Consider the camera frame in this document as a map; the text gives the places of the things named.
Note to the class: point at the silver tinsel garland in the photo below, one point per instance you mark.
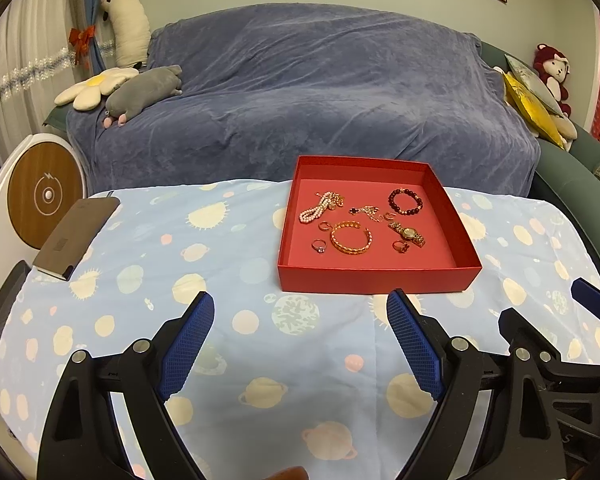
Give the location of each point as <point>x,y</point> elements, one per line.
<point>25,75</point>

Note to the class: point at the grey plush toy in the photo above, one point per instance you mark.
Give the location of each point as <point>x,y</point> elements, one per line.
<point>140,92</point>

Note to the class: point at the dark grey panel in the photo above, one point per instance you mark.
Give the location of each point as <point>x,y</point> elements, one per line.
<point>2,310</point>

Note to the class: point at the flower-shaped pillow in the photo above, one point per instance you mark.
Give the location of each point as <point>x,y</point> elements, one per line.
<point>95,85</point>

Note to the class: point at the blue covered sofa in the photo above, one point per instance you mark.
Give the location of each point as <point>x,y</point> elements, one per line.
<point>305,85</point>

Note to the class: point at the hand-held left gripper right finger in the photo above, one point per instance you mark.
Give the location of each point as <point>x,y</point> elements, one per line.
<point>415,345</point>

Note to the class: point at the white curtain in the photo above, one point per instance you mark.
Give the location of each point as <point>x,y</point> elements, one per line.
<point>30,35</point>

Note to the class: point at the silver grey cushion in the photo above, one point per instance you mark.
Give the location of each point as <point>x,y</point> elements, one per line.
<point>530,80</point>

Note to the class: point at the cream plush cushion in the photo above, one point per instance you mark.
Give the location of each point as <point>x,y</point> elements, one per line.
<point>565,127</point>

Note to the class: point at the person's left hand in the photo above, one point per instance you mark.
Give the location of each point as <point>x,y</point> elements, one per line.
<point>290,474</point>

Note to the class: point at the gold cushion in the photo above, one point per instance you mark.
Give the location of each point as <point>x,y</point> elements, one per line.
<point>530,110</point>

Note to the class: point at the brown flat case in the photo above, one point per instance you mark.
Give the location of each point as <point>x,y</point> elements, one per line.
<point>75,235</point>

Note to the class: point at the gold bangle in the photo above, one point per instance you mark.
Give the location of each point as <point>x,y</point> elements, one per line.
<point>336,242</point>

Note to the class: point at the white cow plush bolster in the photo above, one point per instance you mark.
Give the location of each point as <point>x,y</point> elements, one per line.
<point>127,25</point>

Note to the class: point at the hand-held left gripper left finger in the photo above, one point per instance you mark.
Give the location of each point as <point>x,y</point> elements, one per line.
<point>187,345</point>

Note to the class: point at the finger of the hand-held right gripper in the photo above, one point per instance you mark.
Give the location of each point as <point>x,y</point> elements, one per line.
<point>525,330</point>
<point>592,297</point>

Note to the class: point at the white round wooden-faced device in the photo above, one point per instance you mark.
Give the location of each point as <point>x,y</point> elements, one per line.
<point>45,195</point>

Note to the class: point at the red monkey plush toy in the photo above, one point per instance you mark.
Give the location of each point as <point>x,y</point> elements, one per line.
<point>550,62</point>

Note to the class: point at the red jewelry box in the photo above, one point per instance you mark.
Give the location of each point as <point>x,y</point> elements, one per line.
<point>380,280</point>

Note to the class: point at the green sofa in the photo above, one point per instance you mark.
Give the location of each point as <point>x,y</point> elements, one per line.
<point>580,160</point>

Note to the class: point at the red bow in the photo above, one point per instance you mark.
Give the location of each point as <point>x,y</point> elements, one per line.
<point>82,37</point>

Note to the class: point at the gold wristwatch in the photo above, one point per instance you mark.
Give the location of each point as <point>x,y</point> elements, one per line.
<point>409,233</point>

